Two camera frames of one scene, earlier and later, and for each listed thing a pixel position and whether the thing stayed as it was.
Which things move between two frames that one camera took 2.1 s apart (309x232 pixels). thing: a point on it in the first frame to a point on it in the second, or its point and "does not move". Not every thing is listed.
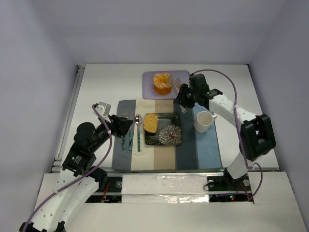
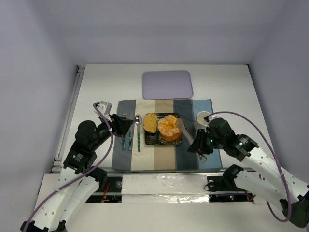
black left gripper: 118,124 does not move
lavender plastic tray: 148,92 does not move
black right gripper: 187,97 to 203,141
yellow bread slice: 150,123 does not move
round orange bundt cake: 161,83 to 169,128
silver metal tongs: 176,84 to 187,133
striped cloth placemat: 197,150 does not move
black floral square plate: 169,132 does not move
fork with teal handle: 123,143 does not move
